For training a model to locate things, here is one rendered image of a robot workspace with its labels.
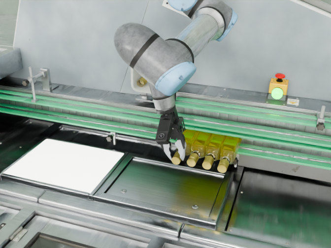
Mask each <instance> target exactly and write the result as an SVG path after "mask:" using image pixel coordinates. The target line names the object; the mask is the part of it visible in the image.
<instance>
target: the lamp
mask: <svg viewBox="0 0 331 248"><path fill-rule="evenodd" d="M271 95H272V97H273V98H275V99H280V98H281V97H282V95H283V90H282V89H281V88H280V87H276V88H274V89H273V90H272V92H271Z"/></svg>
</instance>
